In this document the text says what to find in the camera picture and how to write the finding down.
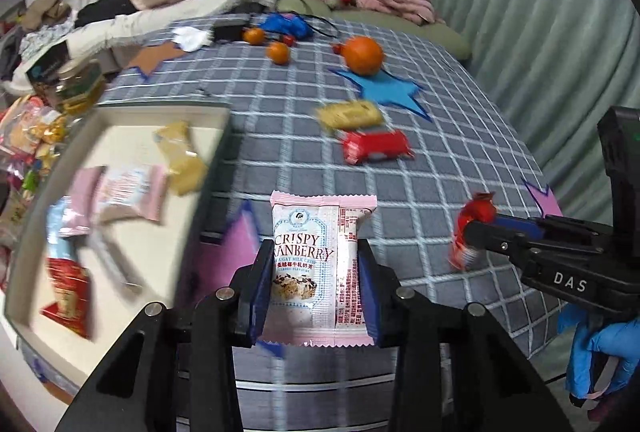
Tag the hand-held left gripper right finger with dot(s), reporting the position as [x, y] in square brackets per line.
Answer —
[375, 297]

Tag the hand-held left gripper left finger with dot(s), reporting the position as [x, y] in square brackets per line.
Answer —
[252, 297]

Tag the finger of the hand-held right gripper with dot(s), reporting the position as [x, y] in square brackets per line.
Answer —
[520, 226]
[495, 239]

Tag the small red candy packet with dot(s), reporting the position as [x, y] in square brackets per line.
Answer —
[480, 207]

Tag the pink white nougat packet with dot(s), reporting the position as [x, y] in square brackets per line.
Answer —
[130, 192]
[310, 262]

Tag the clear long stick packet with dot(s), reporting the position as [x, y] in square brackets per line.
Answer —
[117, 259]

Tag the red gold snack packet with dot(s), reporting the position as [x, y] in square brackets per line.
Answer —
[70, 297]

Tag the plain pink snack packet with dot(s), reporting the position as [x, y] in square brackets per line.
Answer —
[80, 202]

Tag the cream cardboard tray box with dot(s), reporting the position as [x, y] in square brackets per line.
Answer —
[125, 141]

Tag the light blue snack packet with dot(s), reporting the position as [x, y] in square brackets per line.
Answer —
[59, 232]

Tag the person's right hand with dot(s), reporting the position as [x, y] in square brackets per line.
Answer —
[595, 352]

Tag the pink star mat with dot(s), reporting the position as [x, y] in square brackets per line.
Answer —
[545, 204]
[240, 237]

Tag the grey checked tablecloth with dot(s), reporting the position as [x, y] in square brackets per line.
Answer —
[300, 161]

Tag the red rectangular snack packet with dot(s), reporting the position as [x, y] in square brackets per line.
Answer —
[375, 146]

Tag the blue star mat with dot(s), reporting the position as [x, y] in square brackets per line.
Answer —
[390, 92]

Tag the yellow biscuit packet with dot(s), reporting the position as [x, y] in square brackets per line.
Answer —
[350, 114]

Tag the grey green curtain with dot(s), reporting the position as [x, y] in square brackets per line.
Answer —
[525, 11]

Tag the large orange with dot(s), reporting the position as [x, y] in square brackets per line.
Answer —
[365, 55]

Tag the small tangerine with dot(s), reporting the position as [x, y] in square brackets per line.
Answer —
[278, 53]
[254, 36]

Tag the brown star mat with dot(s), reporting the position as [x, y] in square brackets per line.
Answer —
[155, 56]

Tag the white crumpled tissue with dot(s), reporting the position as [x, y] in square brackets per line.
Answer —
[191, 39]

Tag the black power adapter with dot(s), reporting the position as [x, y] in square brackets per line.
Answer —
[230, 30]

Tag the yellow glass jar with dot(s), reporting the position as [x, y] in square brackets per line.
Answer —
[80, 86]

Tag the blue cloth bag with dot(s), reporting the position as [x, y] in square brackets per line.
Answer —
[287, 25]

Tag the pile of snack bags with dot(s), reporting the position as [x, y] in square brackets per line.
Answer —
[30, 131]

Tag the dark cardboard box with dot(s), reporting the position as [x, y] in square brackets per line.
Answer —
[47, 69]

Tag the black garment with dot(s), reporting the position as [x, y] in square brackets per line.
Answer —
[105, 9]

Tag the brown crumpled cloth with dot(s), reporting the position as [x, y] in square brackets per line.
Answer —
[47, 11]

